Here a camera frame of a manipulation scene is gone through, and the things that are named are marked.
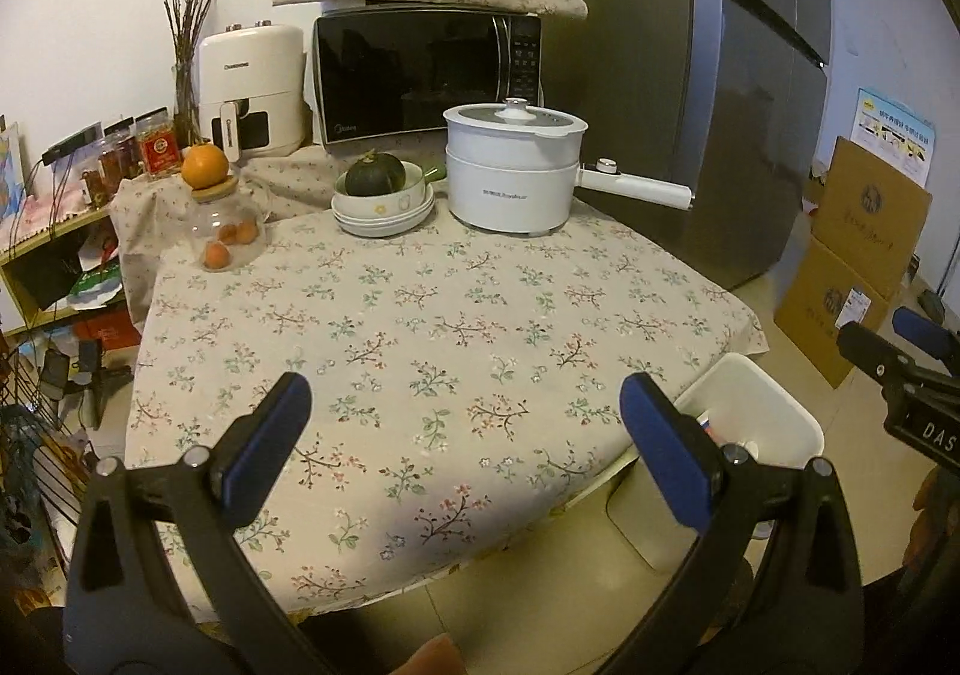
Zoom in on floral tablecloth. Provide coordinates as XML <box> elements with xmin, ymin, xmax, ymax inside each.
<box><xmin>124</xmin><ymin>195</ymin><xmax>770</xmax><ymax>616</ymax></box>

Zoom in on wall poster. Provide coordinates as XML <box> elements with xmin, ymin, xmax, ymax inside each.
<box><xmin>855</xmin><ymin>88</ymin><xmax>938</xmax><ymax>185</ymax></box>

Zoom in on clear glass vase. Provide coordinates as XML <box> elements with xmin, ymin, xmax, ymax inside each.
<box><xmin>172</xmin><ymin>64</ymin><xmax>203</xmax><ymax>147</ymax></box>

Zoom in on black microwave oven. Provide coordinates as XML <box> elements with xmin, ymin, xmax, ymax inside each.
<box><xmin>311</xmin><ymin>7</ymin><xmax>542</xmax><ymax>147</ymax></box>

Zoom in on wooden shelf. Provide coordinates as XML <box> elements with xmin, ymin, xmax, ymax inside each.
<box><xmin>0</xmin><ymin>206</ymin><xmax>132</xmax><ymax>338</ymax></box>

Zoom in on white patterned bowl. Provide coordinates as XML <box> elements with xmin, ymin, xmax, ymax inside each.
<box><xmin>334</xmin><ymin>161</ymin><xmax>434</xmax><ymax>220</ymax></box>

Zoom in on clear glass jar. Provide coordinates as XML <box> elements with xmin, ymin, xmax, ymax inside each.
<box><xmin>187</xmin><ymin>180</ymin><xmax>271</xmax><ymax>273</ymax></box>

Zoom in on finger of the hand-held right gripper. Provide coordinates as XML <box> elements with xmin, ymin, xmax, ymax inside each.
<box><xmin>892</xmin><ymin>306</ymin><xmax>960</xmax><ymax>383</ymax></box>
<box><xmin>836</xmin><ymin>321</ymin><xmax>938</xmax><ymax>400</ymax></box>

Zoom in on white pot lid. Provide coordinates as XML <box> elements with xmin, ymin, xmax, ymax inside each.
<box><xmin>442</xmin><ymin>97</ymin><xmax>590</xmax><ymax>149</ymax></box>

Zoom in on white shallow dish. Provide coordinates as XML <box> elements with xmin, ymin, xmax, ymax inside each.
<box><xmin>331</xmin><ymin>191</ymin><xmax>437</xmax><ymax>239</ymax></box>

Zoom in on dried branches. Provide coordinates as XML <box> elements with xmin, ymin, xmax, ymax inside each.
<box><xmin>157</xmin><ymin>0</ymin><xmax>245</xmax><ymax>143</ymax></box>

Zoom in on large orange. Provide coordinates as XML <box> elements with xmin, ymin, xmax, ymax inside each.
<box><xmin>181</xmin><ymin>142</ymin><xmax>230</xmax><ymax>191</ymax></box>

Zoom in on white electric pot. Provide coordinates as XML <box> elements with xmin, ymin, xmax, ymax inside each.
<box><xmin>442</xmin><ymin>97</ymin><xmax>691</xmax><ymax>237</ymax></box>

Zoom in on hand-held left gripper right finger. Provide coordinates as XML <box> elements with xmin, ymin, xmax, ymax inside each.
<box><xmin>600</xmin><ymin>373</ymin><xmax>865</xmax><ymax>675</ymax></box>

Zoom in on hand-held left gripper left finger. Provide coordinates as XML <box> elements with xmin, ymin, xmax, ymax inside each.
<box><xmin>64</xmin><ymin>371</ymin><xmax>331</xmax><ymax>675</ymax></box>

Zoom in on black power strip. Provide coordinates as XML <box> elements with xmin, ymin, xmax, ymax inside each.
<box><xmin>41</xmin><ymin>127</ymin><xmax>102</xmax><ymax>166</ymax></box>

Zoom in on dark green squash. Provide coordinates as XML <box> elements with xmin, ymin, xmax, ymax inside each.
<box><xmin>343</xmin><ymin>150</ymin><xmax>408</xmax><ymax>197</ymax></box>

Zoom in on grey refrigerator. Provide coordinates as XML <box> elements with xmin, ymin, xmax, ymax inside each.
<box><xmin>536</xmin><ymin>0</ymin><xmax>833</xmax><ymax>290</ymax></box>

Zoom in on white air fryer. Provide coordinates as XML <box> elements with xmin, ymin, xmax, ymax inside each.
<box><xmin>197</xmin><ymin>22</ymin><xmax>312</xmax><ymax>160</ymax></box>

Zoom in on floral cabinet cover cloth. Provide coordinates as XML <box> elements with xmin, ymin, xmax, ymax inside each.
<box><xmin>111</xmin><ymin>139</ymin><xmax>451</xmax><ymax>327</ymax></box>

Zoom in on black tripod stand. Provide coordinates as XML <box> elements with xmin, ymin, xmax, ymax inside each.
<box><xmin>41</xmin><ymin>341</ymin><xmax>132</xmax><ymax>432</ymax></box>

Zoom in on white plastic bin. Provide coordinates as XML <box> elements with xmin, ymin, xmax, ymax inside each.
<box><xmin>607</xmin><ymin>354</ymin><xmax>824</xmax><ymax>571</ymax></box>

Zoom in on black wire rack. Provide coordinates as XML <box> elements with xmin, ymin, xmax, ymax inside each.
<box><xmin>0</xmin><ymin>345</ymin><xmax>98</xmax><ymax>571</ymax></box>

